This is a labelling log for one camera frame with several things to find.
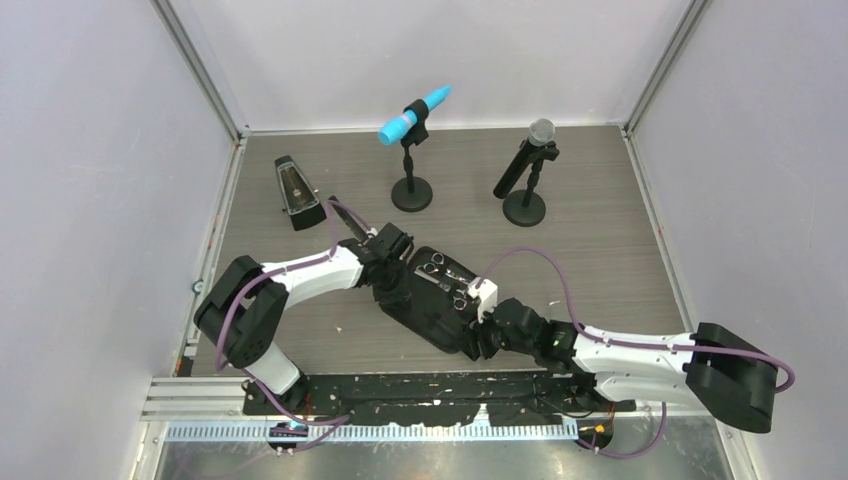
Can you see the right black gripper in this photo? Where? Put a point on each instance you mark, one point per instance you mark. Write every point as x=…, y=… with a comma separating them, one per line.
x=474, y=342

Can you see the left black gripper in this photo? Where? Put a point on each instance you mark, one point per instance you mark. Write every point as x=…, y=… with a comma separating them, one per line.
x=400, y=295

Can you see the silver scissors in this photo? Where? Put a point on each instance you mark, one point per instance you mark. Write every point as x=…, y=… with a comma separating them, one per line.
x=436, y=271
x=460, y=301

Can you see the black zip tool case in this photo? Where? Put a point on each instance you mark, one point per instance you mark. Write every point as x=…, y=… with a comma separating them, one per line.
x=431, y=314

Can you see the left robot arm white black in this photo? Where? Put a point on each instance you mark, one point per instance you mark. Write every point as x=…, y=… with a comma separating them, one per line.
x=245, y=306

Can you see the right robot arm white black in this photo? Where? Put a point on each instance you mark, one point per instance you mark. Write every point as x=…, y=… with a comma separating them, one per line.
x=712, y=367

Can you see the black comb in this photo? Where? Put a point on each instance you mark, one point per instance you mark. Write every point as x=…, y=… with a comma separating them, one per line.
x=351, y=220

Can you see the left black microphone stand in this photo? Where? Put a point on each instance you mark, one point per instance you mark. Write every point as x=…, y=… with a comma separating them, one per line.
x=412, y=193

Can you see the black microphone stand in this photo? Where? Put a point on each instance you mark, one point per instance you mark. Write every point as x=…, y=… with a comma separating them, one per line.
x=412, y=193
x=526, y=208

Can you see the black metronome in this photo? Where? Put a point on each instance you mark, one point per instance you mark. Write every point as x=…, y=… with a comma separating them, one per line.
x=301, y=203

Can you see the right black microphone stand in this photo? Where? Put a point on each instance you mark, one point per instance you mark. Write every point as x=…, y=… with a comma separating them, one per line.
x=526, y=208

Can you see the blue microphone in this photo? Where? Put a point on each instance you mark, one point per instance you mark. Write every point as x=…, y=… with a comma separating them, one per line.
x=409, y=127

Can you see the black silver microphone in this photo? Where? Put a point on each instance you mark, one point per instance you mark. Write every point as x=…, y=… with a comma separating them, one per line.
x=539, y=145

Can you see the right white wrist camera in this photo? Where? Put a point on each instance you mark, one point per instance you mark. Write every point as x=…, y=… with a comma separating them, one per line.
x=483, y=294

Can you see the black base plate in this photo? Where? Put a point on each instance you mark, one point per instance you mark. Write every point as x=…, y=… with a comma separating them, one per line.
x=509, y=398

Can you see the aluminium rail front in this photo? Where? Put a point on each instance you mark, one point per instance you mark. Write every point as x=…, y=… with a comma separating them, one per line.
x=211, y=408

